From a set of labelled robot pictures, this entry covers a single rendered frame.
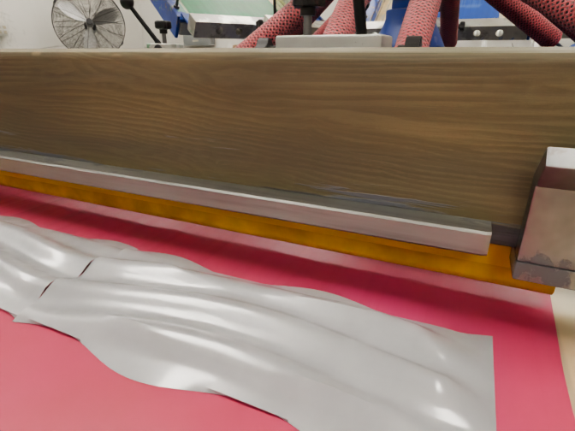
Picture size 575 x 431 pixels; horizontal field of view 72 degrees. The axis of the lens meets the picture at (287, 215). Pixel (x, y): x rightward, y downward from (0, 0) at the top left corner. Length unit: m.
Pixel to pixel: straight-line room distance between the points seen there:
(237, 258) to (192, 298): 0.05
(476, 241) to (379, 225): 0.04
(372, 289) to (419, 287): 0.02
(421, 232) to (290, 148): 0.07
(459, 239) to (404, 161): 0.04
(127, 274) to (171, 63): 0.11
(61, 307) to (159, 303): 0.04
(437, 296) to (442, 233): 0.04
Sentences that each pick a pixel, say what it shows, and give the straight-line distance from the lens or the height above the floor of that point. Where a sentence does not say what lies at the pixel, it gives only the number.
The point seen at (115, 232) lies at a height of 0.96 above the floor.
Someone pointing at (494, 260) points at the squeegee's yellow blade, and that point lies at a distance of 0.20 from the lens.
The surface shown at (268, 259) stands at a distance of 0.22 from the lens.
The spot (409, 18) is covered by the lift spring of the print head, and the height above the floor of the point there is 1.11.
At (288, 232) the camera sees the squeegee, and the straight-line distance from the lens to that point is 0.22.
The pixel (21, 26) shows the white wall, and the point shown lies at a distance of 4.82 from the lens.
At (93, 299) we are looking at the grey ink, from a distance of 0.19.
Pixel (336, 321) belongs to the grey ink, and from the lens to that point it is 0.16.
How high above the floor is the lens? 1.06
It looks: 22 degrees down
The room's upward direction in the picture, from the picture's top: straight up
